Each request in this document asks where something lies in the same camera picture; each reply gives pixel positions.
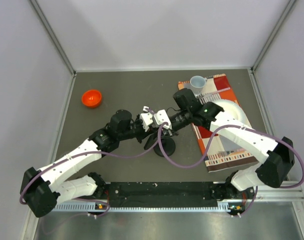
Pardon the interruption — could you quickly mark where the black phone stand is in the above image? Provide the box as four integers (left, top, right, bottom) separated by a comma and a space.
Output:
152, 129, 176, 157

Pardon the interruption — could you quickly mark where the black smartphone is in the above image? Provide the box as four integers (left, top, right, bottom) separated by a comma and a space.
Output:
144, 133, 158, 150

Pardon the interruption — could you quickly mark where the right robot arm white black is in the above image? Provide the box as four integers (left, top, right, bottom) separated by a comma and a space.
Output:
170, 88, 294, 198

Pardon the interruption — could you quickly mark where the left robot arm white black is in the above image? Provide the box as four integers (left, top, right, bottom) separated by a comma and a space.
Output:
19, 107, 154, 218

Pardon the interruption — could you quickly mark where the orange bowl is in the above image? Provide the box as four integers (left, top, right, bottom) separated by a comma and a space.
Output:
81, 89, 102, 108

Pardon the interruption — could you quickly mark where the light blue cup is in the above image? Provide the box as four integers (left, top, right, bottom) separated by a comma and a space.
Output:
190, 75, 207, 95

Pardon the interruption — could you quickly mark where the patterned orange placemat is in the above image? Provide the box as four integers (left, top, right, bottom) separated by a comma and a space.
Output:
191, 74, 258, 173

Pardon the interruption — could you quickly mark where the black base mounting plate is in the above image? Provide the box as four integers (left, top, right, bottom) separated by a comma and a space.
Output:
107, 182, 218, 208

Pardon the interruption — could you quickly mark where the white plate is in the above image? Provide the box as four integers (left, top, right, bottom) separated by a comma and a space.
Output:
213, 99, 248, 124

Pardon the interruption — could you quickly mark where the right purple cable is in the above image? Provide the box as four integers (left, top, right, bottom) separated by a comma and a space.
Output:
157, 121, 304, 188

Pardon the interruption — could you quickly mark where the purple cable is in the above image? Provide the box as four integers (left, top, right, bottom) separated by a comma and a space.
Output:
19, 106, 162, 205
157, 121, 304, 188

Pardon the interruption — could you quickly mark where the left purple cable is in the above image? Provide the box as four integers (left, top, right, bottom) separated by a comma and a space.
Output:
19, 106, 162, 205

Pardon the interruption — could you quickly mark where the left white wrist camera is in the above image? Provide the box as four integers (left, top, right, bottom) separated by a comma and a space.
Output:
139, 106, 155, 132

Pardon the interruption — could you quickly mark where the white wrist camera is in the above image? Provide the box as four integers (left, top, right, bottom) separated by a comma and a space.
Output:
153, 109, 172, 129
139, 106, 155, 132

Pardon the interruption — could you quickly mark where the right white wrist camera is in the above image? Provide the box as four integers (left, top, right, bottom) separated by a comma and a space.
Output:
153, 109, 172, 129

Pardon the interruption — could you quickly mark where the grey slotted cable duct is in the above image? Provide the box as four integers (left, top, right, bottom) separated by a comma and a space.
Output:
54, 201, 235, 213

